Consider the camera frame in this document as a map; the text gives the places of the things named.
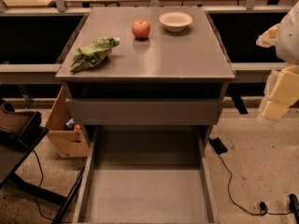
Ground white paper bowl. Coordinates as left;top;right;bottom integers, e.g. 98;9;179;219
159;12;192;33

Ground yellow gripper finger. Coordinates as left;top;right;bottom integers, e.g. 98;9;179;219
256;23;279;48
261;65;299;121

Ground black plug at right edge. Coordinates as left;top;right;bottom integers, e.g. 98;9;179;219
289;194;299;224

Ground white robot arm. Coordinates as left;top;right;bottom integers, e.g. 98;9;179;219
256;2;299;123

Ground green chip bag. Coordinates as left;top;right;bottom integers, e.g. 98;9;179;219
70;36;120;73

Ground red apple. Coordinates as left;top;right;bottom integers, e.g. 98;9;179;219
132;19;150;39

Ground black power adapter with cable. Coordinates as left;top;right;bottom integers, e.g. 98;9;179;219
208;138;297;217

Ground open grey middle drawer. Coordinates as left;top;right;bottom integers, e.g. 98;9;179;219
73;126;220;224

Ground grey drawer cabinet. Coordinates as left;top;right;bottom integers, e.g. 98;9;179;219
56;7;235;141

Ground brown bag on table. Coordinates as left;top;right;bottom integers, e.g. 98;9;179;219
0;98;43;151

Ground cardboard box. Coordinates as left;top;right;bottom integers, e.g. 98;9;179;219
46;88;90;158

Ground black side table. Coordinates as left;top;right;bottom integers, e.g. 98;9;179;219
0;126;84;224

